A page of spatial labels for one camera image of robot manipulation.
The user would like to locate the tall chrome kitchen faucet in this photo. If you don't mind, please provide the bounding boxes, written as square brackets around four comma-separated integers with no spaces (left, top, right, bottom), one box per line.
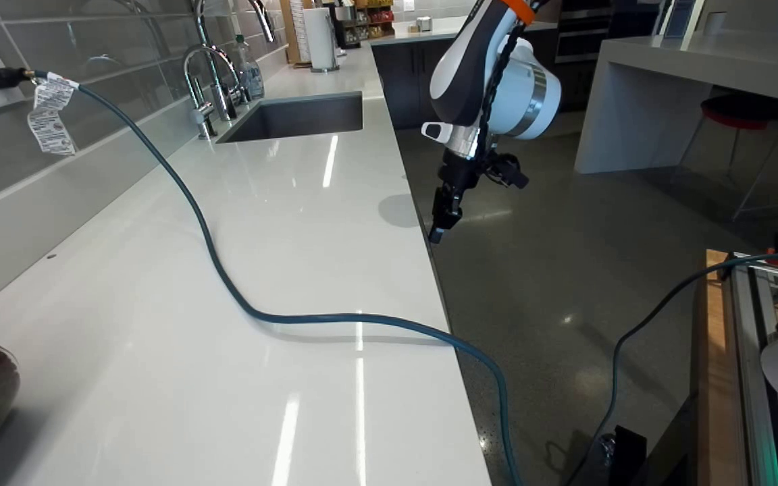
[191,0,278,117]

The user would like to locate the undermount kitchen sink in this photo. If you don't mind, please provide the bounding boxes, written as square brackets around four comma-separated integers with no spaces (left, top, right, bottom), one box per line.
[215,89,366,147]

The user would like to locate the white paper towel roll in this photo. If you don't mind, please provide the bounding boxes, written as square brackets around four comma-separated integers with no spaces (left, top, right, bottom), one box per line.
[301,5,342,75]

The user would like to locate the small chrome faucet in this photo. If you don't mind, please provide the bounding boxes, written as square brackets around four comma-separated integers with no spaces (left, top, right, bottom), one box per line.
[181,43,249,144]

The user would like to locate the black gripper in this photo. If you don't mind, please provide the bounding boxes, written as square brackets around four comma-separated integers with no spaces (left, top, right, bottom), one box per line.
[427,150,484,244]

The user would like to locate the black power cable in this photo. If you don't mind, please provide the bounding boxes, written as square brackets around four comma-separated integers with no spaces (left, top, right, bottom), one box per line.
[574,255,778,486]

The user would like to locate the wooden robot mounting table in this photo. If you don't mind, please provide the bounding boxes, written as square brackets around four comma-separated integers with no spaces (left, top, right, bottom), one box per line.
[688,248,778,486]

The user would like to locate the clear plastic bag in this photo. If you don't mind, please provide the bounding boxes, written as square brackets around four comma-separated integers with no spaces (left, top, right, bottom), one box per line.
[24,74,80,160]

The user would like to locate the black power plug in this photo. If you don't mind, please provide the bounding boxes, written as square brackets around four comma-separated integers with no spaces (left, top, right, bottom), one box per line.
[0,65,38,93]

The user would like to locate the black braided cable bundle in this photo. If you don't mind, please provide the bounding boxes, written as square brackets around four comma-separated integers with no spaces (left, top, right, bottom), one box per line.
[474,11,532,173]

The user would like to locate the black floor box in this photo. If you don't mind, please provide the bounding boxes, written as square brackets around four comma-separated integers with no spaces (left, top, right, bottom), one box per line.
[574,425,652,486]

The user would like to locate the red round stool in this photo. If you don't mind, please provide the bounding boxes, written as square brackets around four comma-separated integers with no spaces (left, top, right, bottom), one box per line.
[697,93,778,183]

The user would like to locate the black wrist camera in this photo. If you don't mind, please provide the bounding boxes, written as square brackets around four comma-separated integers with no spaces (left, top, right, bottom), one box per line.
[481,150,532,193]

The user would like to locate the teal power cable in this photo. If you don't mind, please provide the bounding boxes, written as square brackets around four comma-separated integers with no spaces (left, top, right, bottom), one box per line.
[20,69,523,486]

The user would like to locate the grey kitchen island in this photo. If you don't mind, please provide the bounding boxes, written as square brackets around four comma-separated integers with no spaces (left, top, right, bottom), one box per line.
[571,36,778,179]

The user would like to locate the wooden cutting board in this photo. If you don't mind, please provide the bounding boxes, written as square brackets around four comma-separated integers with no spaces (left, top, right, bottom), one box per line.
[278,0,305,69]

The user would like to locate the orange cable strap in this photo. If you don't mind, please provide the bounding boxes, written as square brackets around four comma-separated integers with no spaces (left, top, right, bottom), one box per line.
[505,0,540,25]

